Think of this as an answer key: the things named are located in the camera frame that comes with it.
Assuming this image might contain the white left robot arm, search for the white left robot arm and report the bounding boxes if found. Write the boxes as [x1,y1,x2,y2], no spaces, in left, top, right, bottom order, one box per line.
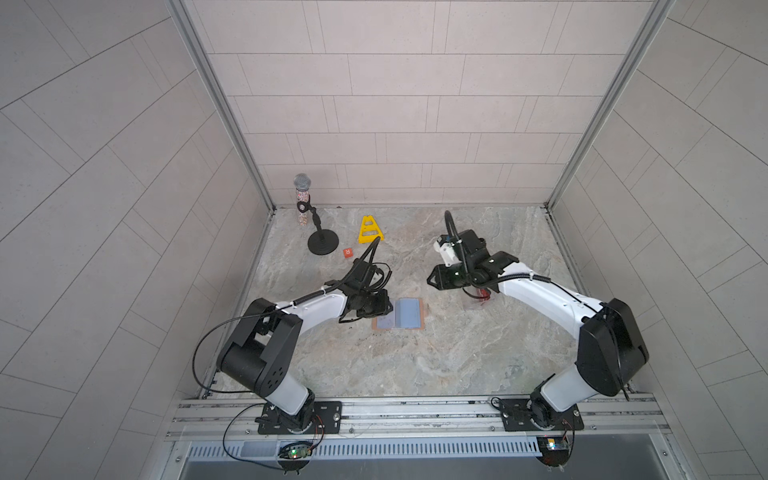
[216,239,393,431]

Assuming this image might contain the yellow triangular stand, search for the yellow triangular stand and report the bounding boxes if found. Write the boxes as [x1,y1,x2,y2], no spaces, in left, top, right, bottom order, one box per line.
[358,215,383,244]

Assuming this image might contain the aluminium mounting rail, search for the aluminium mounting rail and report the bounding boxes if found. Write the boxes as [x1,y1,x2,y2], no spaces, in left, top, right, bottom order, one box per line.
[160,394,671,441]

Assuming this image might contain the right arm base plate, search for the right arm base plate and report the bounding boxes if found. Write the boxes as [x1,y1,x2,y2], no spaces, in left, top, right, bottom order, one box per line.
[491,397,585,432]

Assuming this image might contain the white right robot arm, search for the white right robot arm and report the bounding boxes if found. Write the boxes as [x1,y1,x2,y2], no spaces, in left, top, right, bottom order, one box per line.
[427,211,650,430]

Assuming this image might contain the white vent grille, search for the white vent grille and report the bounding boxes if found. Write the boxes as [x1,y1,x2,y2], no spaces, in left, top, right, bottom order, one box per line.
[313,437,542,460]

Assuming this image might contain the left green circuit board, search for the left green circuit board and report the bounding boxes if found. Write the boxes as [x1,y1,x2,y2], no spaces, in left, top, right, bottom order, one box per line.
[277,442,314,471]

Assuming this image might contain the black round-base stand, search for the black round-base stand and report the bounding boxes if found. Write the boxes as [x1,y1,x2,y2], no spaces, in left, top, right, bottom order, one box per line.
[297,201,339,256]

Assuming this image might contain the glass bottle with grey cap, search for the glass bottle with grey cap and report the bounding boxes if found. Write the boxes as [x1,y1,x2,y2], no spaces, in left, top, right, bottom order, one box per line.
[294,173,311,225]

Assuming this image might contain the right circuit board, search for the right circuit board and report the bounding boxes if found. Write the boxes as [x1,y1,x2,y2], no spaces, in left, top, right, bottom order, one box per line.
[536,437,571,467]

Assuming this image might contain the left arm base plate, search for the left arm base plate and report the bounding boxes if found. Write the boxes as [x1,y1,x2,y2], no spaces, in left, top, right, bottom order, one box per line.
[256,401,343,435]

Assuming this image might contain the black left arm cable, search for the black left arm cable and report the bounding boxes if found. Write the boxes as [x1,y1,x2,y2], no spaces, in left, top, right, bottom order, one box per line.
[190,302,283,472]

